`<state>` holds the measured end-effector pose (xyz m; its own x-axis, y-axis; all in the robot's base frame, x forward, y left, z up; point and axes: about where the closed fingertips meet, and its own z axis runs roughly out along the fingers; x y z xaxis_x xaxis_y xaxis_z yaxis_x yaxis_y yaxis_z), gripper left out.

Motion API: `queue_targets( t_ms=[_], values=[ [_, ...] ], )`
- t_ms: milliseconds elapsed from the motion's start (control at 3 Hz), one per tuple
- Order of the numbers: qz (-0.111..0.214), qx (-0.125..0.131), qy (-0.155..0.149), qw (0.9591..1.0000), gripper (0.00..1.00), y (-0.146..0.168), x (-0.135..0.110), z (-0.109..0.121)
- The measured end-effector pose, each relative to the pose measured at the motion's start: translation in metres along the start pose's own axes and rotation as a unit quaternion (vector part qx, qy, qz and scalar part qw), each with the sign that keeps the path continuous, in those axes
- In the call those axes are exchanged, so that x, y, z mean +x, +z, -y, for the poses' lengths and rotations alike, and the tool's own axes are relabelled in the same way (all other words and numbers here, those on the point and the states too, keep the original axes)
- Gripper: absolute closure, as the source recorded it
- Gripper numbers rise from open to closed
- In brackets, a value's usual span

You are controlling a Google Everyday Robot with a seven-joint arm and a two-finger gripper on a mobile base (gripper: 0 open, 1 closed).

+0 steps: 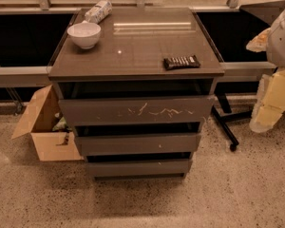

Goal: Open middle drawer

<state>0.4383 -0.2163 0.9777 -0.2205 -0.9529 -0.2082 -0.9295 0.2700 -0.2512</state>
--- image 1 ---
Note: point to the open cardboard box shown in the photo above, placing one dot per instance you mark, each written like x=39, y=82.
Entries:
x=38, y=120

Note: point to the grey top drawer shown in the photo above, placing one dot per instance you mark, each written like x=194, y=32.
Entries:
x=163, y=110

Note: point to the grey drawer cabinet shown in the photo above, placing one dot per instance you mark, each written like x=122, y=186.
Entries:
x=127, y=62

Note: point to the grey bottom drawer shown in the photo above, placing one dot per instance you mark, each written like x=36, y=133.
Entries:
x=139, y=168

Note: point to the white snack bag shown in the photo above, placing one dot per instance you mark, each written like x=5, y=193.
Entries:
x=98, y=12

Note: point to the grey drawer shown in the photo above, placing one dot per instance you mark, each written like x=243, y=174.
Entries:
x=163, y=110
x=139, y=168
x=137, y=144

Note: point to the white ceramic bowl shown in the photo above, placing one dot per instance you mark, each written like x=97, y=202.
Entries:
x=84, y=35

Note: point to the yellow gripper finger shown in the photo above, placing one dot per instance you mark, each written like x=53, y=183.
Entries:
x=270, y=102
x=259, y=42

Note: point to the green trash in box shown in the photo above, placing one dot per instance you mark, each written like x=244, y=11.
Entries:
x=61, y=123

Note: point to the dark chocolate bar wrapper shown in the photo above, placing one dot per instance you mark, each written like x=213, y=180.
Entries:
x=181, y=62

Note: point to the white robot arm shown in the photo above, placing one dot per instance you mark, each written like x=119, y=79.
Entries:
x=275, y=49

